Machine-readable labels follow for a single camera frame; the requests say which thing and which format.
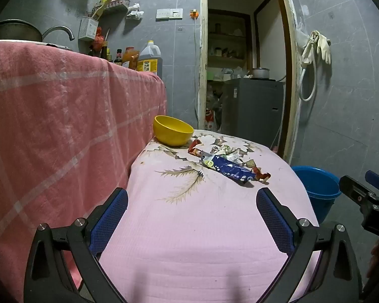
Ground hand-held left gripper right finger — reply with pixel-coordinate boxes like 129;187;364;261
256;187;364;303

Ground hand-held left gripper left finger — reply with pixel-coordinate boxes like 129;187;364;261
23;187;129;303

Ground blue plastic bucket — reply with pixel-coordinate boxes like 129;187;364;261
291;166;342;224

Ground blue snack wrapper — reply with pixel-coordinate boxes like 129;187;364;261
200;152;257;183

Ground white green-print wrapper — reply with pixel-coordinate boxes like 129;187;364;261
221;145;241;165

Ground red wrapper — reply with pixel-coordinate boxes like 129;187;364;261
188;139;206;157

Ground pink floral cloth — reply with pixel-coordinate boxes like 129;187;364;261
68;129;323;303

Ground yellow bowl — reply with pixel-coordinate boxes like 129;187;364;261
153;115;194;147

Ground pink checked cloth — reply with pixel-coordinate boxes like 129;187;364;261
0;39;167;302

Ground grey refrigerator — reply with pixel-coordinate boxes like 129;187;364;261
220;78;286;146

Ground red white plastic bag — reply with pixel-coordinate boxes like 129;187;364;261
205;107;217;130

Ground cream rubber gloves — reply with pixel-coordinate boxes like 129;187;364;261
310;30;332;64

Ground orange sauce bottle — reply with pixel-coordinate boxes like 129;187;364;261
123;47;140;70

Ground clear plastic bag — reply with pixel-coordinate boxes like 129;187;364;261
294;22;310;49

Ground large cooking oil bottle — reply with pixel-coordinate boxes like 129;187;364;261
136;40;162;77

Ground tall dark sauce bottle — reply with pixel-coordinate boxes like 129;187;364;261
100;41;113;63

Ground red mesh bag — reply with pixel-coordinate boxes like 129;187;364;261
93;27;105;51

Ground wooden shelf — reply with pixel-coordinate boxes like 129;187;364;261
207;9;251;70

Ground white utensil holder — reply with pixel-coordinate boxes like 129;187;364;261
78;16;99;41

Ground metal faucet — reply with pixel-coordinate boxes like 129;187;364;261
42;26;75;43

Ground crumpled white plastic bag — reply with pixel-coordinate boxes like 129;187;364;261
126;3;145;19

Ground large metal basin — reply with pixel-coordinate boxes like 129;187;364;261
0;19;44;42

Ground white hose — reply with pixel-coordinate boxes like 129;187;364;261
298;32;318;102

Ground thin white cable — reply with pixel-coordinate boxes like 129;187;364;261
192;18;200;127

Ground wooden door frame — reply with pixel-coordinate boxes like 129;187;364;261
197;0;303;165

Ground white wall rack with packets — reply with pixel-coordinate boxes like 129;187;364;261
93;0;130;15

